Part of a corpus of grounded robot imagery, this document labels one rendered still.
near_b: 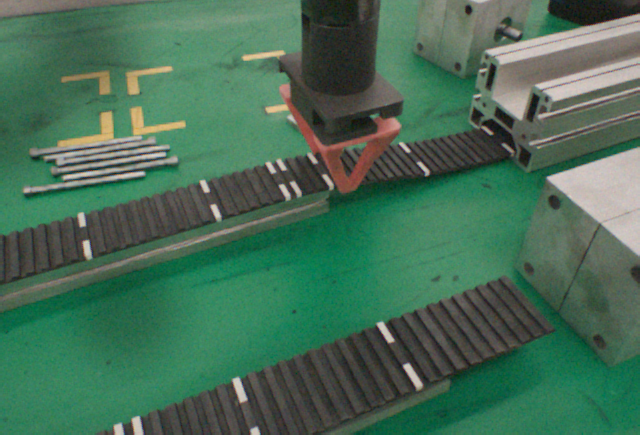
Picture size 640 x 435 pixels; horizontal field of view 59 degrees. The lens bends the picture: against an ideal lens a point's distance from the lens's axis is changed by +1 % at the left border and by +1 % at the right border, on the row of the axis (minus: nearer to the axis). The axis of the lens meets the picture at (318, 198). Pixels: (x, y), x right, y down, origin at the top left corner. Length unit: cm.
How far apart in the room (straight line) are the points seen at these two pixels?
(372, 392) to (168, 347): 15
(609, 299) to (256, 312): 24
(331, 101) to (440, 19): 32
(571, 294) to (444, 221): 13
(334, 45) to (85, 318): 27
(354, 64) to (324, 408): 23
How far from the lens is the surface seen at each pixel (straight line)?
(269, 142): 59
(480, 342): 39
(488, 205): 53
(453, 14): 70
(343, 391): 36
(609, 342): 44
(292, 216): 49
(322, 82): 42
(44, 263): 46
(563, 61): 64
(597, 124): 62
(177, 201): 48
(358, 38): 41
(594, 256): 41
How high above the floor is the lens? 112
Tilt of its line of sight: 42 degrees down
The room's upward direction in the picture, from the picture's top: straight up
